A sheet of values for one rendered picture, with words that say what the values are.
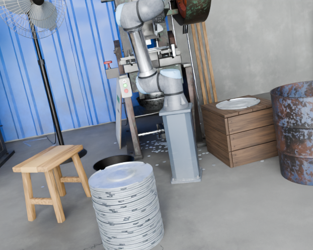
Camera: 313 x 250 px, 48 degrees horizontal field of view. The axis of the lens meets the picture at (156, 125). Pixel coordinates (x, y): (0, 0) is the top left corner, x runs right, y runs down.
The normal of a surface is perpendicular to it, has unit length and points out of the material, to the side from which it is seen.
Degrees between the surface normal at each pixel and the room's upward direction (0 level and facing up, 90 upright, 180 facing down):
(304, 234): 0
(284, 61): 90
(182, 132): 90
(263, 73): 90
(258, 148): 90
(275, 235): 0
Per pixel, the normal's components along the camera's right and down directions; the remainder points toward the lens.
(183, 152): -0.16, 0.27
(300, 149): -0.64, 0.33
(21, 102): 0.11, 0.23
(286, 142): -0.88, 0.29
